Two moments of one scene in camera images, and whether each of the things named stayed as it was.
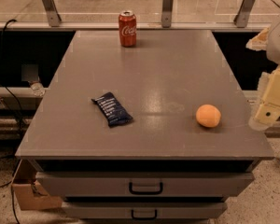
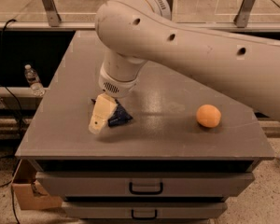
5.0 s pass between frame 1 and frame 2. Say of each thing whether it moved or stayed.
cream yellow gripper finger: moved
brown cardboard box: stayed
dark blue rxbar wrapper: stayed
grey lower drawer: stayed
